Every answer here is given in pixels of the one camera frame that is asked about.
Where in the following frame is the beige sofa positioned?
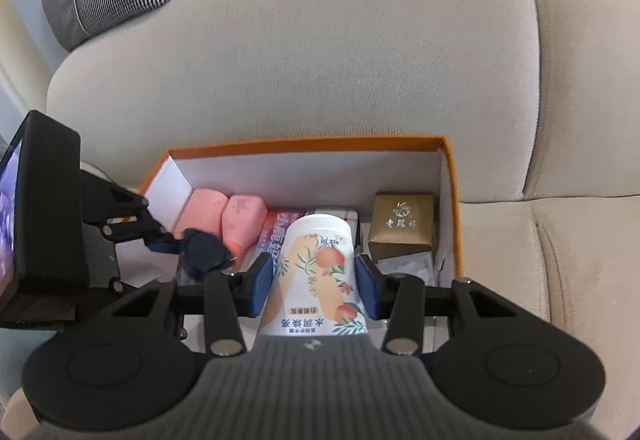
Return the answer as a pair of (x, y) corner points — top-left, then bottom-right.
(0, 0), (640, 440)

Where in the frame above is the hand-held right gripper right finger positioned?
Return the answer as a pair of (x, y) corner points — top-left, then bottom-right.
(353, 253), (522, 357)

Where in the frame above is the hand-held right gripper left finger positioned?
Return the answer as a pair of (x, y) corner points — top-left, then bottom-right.
(112, 253), (277, 358)

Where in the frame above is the white floral bottle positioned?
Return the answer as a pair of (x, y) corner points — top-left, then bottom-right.
(260, 214), (371, 339)

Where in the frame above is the large pink bottle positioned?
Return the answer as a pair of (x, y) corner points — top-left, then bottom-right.
(172, 189), (230, 242)

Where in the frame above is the small pink bottle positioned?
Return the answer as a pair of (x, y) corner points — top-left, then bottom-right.
(221, 193), (268, 267)

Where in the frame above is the white plaid case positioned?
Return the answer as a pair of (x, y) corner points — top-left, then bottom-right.
(312, 205), (361, 248)

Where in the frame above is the orange cardboard box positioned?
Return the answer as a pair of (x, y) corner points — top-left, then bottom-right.
(137, 135), (465, 357)

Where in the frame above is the dark navy object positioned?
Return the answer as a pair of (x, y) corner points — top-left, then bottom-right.
(177, 228), (235, 280)

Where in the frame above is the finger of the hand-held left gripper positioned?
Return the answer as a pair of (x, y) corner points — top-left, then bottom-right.
(101, 219), (174, 256)

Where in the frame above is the gold gift box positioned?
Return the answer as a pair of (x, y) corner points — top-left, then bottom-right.
(367, 192), (436, 262)

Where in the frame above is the white flat packet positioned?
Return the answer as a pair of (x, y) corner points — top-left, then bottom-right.
(377, 252), (437, 287)

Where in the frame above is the red and blue toothpaste box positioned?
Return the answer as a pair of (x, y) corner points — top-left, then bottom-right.
(250, 209), (307, 267)

